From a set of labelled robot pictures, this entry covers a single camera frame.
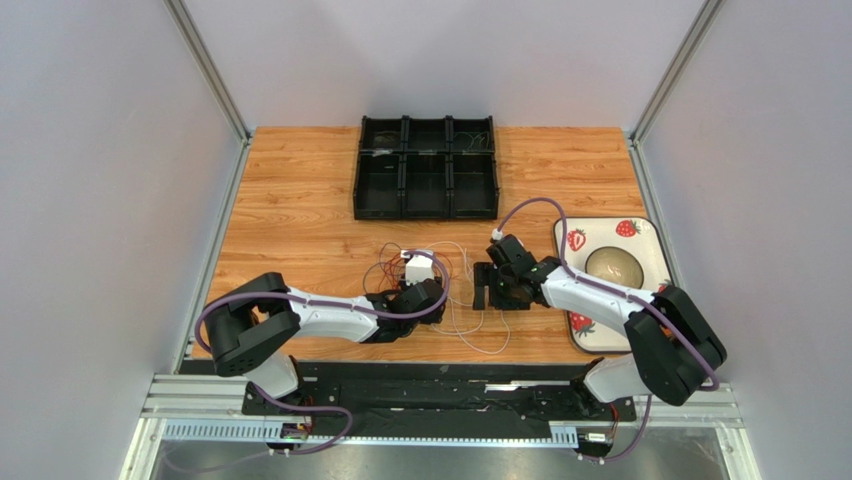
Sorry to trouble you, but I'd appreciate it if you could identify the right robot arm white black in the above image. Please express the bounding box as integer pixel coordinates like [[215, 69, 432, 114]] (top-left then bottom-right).
[[481, 231, 727, 406]]

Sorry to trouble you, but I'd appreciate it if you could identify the white wire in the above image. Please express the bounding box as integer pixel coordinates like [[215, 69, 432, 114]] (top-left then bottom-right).
[[425, 240, 512, 355]]

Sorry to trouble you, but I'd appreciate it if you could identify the aluminium frame rail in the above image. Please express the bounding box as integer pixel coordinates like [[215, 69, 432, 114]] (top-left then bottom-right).
[[121, 361, 760, 479]]

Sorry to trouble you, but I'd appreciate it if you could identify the strawberry pattern white tray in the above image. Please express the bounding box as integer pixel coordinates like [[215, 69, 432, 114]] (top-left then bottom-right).
[[553, 217, 673, 354]]

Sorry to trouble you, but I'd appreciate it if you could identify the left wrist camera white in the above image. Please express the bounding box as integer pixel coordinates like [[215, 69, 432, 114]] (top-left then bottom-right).
[[400, 250, 434, 285]]

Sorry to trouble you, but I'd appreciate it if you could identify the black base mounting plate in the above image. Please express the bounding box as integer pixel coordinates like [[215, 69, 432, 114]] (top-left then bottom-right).
[[240, 360, 637, 441]]

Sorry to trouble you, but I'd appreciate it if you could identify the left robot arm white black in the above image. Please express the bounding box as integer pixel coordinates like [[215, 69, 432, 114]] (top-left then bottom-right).
[[196, 272, 448, 399]]

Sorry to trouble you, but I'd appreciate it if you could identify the beige ceramic bowl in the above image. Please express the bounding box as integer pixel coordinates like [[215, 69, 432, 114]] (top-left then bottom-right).
[[585, 246, 644, 288]]

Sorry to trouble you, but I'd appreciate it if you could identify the black six-compartment tray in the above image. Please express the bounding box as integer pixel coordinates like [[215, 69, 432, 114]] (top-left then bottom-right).
[[352, 116, 500, 220]]

